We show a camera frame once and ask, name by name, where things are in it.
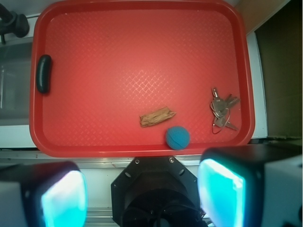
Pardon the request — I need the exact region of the brown wood piece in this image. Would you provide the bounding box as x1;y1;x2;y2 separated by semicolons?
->
140;107;177;128

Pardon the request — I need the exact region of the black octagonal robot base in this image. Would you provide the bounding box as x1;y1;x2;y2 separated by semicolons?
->
111;157;207;227

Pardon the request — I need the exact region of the silver key bunch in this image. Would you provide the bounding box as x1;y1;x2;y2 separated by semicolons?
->
210;87;240;134

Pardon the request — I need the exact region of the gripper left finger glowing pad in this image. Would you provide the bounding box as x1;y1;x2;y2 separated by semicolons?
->
0;161;88;227

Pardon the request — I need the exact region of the black clamp mount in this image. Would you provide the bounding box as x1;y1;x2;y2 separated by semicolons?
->
0;4;30;45

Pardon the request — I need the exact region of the red plastic tray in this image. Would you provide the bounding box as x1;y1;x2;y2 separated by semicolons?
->
29;0;255;157

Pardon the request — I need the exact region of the black curved clip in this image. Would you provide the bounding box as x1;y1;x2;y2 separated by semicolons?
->
36;54;52;94

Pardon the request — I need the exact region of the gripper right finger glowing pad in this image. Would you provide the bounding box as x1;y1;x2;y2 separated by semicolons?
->
197;144;303;227

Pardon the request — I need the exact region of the blue foam ball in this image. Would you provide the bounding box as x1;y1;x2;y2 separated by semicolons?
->
165;126;190;150

